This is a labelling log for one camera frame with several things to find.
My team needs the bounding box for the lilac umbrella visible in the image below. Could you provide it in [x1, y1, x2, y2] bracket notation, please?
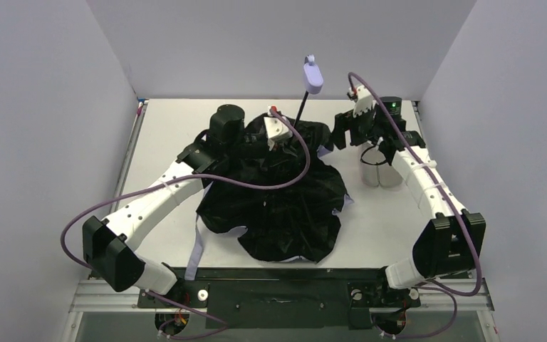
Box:
[184, 54, 355, 282]

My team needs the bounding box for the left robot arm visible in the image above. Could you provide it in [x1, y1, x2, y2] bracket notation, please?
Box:
[82, 104, 253, 295]

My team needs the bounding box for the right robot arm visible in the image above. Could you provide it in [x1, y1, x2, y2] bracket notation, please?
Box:
[332, 94, 486, 289]

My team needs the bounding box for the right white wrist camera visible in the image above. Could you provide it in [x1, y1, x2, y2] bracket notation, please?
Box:
[348, 85, 376, 118]

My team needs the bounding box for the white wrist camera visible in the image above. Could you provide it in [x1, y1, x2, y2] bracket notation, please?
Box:
[264, 106, 293, 151]
[348, 85, 376, 118]

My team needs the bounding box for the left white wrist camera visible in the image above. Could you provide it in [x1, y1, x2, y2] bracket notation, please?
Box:
[264, 106, 293, 151]

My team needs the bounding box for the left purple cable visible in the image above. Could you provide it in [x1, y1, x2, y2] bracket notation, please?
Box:
[61, 109, 312, 341]

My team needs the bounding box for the purple cable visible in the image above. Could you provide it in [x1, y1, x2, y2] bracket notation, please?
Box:
[61, 109, 312, 341]
[347, 71, 484, 340]

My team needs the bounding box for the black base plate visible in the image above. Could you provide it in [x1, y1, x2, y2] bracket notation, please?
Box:
[134, 268, 428, 334]

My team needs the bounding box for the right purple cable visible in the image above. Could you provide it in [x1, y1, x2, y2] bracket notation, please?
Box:
[347, 71, 484, 340]

